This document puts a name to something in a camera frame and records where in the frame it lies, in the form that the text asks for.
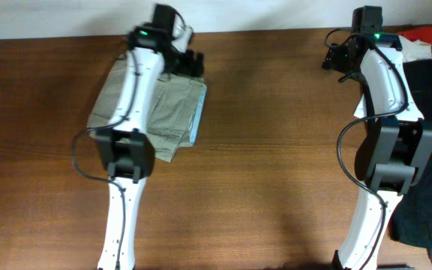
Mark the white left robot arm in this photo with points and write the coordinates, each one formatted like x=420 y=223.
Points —
x=154 y=48

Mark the white garment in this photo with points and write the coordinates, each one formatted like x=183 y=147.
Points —
x=415 y=50

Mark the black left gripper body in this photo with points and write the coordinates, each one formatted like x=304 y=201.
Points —
x=190 y=65

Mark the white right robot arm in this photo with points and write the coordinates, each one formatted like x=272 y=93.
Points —
x=398 y=145

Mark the khaki shorts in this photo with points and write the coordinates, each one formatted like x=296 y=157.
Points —
x=174 y=115

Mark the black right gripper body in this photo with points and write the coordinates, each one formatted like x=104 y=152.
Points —
x=338 y=56

